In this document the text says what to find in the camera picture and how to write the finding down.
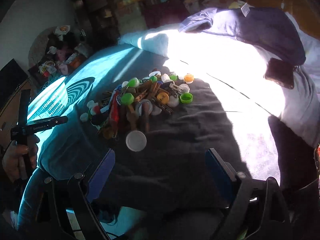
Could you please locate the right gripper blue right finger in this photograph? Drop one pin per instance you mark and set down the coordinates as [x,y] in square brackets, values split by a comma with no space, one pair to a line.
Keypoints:
[230,184]

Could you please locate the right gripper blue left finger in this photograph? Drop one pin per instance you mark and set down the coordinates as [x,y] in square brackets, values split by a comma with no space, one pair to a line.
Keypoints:
[99,177]

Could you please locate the person's left hand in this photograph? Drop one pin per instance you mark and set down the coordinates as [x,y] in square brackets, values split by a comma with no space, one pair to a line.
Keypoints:
[11,161]

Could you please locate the wooden drawer cabinet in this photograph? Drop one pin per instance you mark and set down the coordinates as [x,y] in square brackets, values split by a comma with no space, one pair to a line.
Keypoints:
[9,113]

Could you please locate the white bottle cap front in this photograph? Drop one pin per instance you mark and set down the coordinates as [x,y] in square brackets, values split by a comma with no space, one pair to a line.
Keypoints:
[136,141]

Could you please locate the white perforated plastic basket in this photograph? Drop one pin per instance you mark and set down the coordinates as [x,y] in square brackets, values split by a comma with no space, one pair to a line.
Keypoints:
[51,102]

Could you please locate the black television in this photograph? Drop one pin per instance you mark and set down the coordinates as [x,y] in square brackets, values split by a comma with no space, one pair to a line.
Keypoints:
[11,77]

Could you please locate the red toothpaste tube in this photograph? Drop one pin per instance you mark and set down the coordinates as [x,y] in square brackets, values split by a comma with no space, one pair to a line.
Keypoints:
[114,116]

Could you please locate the wooden clothespin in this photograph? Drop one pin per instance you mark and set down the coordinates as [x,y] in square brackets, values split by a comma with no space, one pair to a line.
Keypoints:
[141,96]

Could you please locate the green bottle cap centre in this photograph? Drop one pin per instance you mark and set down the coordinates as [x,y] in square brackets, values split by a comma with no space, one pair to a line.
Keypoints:
[134,82]

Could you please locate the orange bottle cap with writing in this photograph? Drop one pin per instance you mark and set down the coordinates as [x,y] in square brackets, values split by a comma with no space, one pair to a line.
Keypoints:
[163,98]

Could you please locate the green open bottle cap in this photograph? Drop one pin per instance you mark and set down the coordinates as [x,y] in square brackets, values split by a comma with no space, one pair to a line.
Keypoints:
[186,98]

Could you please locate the metal clip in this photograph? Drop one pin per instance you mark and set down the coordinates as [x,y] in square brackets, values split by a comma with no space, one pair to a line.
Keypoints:
[176,88]

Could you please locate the orange open bottle cap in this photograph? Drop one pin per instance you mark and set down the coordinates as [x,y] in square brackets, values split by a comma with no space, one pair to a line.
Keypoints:
[189,78]

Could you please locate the white quilt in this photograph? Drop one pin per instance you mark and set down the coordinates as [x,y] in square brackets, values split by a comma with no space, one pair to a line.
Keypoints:
[242,66]

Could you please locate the dark smartphone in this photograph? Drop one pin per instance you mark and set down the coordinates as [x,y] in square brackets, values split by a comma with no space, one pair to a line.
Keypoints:
[280,72]

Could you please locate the stacked cardboard boxes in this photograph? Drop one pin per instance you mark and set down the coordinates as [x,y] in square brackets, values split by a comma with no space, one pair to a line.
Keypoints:
[129,15]

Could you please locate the purple down jacket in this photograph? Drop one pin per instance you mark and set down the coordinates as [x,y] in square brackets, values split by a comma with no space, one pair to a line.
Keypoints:
[268,28]

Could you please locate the wooden headboard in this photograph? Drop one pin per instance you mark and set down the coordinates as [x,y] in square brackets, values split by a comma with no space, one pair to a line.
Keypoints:
[306,17]

